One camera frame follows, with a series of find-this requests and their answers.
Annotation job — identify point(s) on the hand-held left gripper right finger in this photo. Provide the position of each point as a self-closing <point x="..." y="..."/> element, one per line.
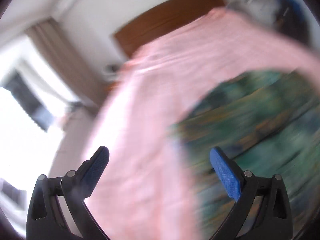
<point x="226" y="172"/>

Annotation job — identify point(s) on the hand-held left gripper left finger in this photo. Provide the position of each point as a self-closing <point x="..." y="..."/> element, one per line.
<point x="96" y="166"/>

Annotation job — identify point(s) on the green printed padded jacket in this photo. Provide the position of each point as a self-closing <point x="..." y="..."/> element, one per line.
<point x="250" y="135"/>

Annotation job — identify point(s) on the white window seat cabinet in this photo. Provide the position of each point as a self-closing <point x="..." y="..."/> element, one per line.
<point x="75" y="140"/>

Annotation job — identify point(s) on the pink striped quilt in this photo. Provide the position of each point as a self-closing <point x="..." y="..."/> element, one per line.
<point x="150" y="105"/>

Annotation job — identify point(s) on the wooden nightstand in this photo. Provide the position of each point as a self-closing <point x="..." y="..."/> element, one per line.
<point x="112" y="86"/>

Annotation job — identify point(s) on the white round fan heater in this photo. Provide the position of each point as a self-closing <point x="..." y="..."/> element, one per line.
<point x="111" y="69"/>

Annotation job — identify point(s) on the dark framed window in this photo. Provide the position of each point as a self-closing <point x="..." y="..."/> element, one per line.
<point x="22" y="97"/>

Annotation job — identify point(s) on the beige curtain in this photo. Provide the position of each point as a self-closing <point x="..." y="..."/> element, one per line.
<point x="57" y="45"/>

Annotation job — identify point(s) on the wooden bed headboard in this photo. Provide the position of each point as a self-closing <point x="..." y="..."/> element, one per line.
<point x="162" y="22"/>

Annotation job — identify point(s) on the black hanging jacket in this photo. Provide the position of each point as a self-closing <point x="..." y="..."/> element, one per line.
<point x="297" y="25"/>

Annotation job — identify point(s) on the white desk with drawers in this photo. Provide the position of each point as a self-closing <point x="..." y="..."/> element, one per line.
<point x="250" y="2"/>

